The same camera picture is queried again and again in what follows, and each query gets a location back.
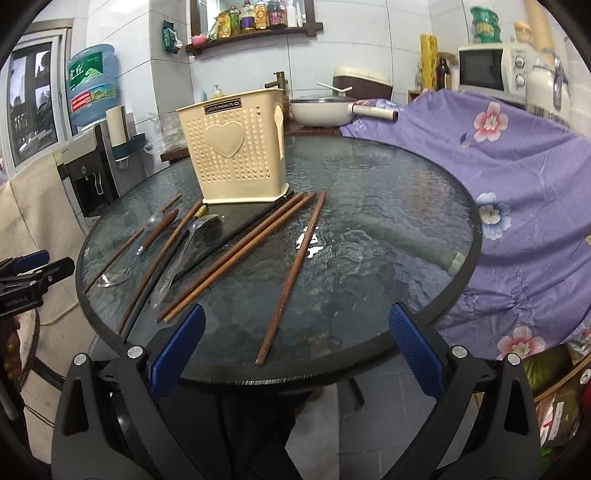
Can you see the cream plastic utensil holder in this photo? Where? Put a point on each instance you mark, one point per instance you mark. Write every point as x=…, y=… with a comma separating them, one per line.
x=236, y=146

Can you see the large metal spoon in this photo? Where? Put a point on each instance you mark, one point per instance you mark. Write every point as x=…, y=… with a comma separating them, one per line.
x=181, y=258

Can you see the purple floral cloth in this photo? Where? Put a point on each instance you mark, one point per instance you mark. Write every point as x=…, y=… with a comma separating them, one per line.
x=530, y=179

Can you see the window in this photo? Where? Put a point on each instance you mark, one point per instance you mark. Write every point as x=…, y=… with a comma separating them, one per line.
x=34, y=113

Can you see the black gold-tipped chopstick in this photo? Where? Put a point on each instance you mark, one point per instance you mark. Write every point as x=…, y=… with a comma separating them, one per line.
x=158, y=269

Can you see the white pan with lid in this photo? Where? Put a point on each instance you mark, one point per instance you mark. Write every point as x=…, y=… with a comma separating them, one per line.
x=330, y=112

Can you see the black water dispenser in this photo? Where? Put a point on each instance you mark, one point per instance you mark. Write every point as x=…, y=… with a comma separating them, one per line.
x=87, y=164

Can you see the dark glass bottle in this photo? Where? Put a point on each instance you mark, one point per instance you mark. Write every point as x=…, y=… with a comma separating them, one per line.
x=443, y=74

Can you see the white electric kettle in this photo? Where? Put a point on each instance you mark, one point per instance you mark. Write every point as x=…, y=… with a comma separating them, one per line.
x=547, y=91

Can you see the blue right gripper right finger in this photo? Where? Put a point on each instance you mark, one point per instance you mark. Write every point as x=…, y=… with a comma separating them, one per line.
x=422, y=358

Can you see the brass faucet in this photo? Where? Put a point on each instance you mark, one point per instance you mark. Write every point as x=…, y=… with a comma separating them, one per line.
x=281, y=84

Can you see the green stacked containers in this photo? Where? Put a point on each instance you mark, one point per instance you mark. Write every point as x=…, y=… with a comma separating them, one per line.
x=486, y=25

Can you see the wooden wall shelf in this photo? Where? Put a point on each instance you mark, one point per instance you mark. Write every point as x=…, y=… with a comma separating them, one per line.
x=310, y=29

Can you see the blue water bottle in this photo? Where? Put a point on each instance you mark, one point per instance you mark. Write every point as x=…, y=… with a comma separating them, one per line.
x=92, y=84

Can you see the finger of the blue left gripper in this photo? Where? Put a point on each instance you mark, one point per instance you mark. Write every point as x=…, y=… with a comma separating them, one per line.
x=14, y=266
x=52, y=273

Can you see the brown rice cooker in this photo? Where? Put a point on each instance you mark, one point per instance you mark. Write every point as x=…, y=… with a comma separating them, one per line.
x=362, y=84

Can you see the paper roll in teal holder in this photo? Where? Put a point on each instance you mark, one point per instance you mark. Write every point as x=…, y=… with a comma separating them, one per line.
x=123, y=144

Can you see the yellow roll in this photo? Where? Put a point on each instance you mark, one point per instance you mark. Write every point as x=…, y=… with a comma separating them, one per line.
x=429, y=59

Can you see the brown wooden chopstick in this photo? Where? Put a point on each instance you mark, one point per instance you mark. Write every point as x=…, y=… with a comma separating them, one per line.
x=157, y=261
x=249, y=236
x=288, y=286
x=151, y=221
x=242, y=253

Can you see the round glass table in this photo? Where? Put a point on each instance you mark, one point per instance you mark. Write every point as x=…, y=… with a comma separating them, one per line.
x=396, y=227

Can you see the wooden-handled metal spoon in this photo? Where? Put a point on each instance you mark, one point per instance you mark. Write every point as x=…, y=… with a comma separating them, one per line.
x=112, y=277

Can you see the white microwave oven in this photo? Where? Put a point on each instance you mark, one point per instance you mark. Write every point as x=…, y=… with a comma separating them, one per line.
x=497, y=70

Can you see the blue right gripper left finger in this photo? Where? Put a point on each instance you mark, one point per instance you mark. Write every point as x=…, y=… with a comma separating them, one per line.
x=170, y=350

